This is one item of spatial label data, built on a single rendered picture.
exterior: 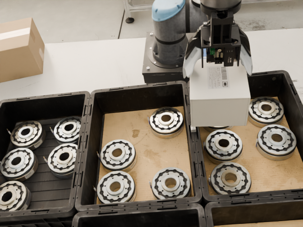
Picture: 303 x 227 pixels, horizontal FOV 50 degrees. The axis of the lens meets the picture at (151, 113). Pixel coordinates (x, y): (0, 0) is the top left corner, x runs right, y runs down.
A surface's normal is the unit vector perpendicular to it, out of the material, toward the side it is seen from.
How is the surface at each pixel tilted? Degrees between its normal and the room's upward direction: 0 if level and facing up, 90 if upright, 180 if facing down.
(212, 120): 90
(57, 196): 0
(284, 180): 0
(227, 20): 90
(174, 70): 3
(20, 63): 90
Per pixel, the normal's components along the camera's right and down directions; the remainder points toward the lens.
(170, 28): -0.07, 0.79
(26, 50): 0.18, 0.73
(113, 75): -0.12, -0.65
